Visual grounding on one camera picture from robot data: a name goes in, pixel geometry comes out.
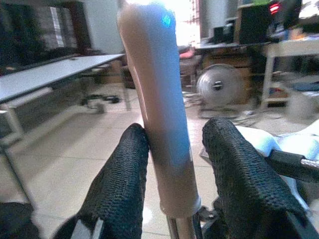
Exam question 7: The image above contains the broom with beige grip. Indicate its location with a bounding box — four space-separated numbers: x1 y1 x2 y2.
116 0 203 239

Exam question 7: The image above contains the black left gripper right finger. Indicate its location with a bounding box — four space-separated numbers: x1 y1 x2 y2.
201 118 319 239

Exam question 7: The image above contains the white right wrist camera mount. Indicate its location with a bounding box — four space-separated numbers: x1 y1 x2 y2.
235 124 319 162

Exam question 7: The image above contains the grey floor fan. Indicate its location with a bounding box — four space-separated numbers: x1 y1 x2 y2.
196 63 247 119

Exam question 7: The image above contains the white bin with blue lid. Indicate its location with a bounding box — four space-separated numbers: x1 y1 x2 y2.
286 91 316 122

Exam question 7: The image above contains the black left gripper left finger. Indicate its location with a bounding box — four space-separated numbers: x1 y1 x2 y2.
53 123 150 239

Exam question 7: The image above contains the dark desk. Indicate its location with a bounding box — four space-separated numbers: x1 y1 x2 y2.
196 41 272 50

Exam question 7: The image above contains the grey long table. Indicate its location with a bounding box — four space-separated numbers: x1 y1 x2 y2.
0 53 132 150

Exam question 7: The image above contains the black computer case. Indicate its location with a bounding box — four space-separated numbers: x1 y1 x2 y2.
238 3 276 45

